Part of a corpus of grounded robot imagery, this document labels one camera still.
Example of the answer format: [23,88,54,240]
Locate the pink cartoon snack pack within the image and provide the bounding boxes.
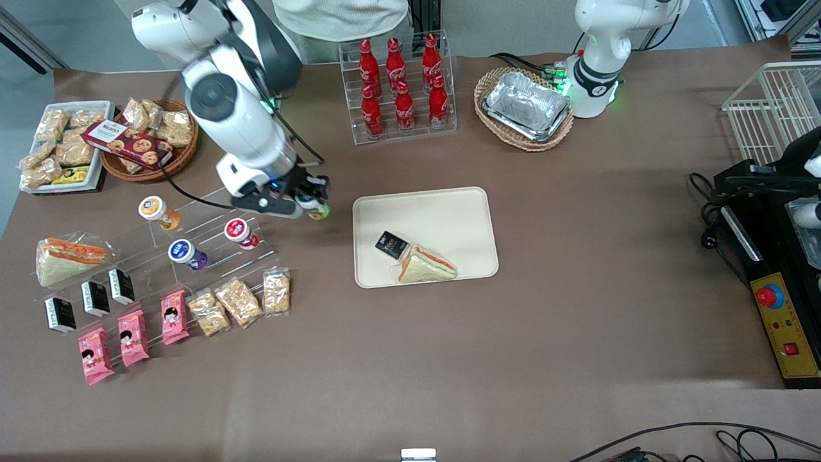
[160,290,191,347]
[78,327,117,386]
[117,309,151,368]

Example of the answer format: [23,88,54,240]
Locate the light wicker basket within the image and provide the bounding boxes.
[474,67,575,153]

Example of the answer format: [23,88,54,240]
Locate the red gum bottle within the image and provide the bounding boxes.
[224,218,260,251]

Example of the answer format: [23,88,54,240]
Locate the red cola bottle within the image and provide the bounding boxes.
[359,39,380,97]
[421,33,443,81]
[385,37,407,87]
[428,75,450,130]
[394,80,416,135]
[361,85,385,139]

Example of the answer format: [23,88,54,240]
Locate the yellow control box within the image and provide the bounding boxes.
[750,272,821,381]

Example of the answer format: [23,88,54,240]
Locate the purple gum bottle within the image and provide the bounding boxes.
[168,239,208,271]

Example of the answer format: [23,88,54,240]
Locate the yellow snack packet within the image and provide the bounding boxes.
[51,166,91,186]

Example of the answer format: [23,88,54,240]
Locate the dark metal bar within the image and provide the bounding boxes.
[0,5,69,75]

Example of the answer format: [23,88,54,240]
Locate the person in white sweater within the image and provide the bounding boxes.
[272,0,412,43]

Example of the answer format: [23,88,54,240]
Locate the black base cable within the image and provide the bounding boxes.
[490,51,582,83]

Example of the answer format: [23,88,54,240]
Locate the white wire basket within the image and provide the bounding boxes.
[721,61,821,169]

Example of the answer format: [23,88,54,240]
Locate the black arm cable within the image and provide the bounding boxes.
[218,0,325,167]
[157,160,270,212]

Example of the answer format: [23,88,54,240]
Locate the green gum bottle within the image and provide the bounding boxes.
[300,194,332,221]

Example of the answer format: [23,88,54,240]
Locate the long black cable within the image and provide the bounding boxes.
[568,422,821,462]

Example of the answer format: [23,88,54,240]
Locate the black power cable with plug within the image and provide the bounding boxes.
[689,171,752,284]

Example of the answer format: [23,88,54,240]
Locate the orange gum bottle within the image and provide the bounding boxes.
[139,196,182,232]

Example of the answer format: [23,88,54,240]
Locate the dark red cookie box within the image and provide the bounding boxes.
[81,120,174,171]

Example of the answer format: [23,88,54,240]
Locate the wrapped triangle sandwich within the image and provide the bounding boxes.
[35,237,109,288]
[398,244,458,284]

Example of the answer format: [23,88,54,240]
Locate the stacked foil trays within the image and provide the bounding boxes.
[482,71,571,142]

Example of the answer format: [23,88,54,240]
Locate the black rice ball pack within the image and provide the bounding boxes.
[108,268,136,306]
[44,296,78,335]
[81,281,112,318]
[375,231,411,261]

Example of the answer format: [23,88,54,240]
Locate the grey metal shelf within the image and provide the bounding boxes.
[734,0,821,47]

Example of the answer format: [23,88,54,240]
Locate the white snack tray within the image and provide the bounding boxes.
[19,101,117,194]

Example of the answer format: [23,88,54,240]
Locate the brown wicker basket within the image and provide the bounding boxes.
[99,99,199,184]

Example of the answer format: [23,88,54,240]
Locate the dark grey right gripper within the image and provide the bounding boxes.
[230,176,331,220]

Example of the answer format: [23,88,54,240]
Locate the beige plastic tray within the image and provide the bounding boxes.
[352,187,500,289]

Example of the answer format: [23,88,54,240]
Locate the black post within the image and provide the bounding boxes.
[408,0,444,37]

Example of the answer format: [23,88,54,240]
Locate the clear acrylic stepped stand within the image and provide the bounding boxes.
[137,190,284,316]
[35,234,175,361]

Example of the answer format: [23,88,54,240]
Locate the black machine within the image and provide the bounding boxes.
[713,125,821,389]

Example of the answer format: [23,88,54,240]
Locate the looped black cable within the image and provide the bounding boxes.
[681,428,782,462]

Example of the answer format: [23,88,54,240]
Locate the clear acrylic bottle rack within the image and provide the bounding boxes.
[339,29,458,147]

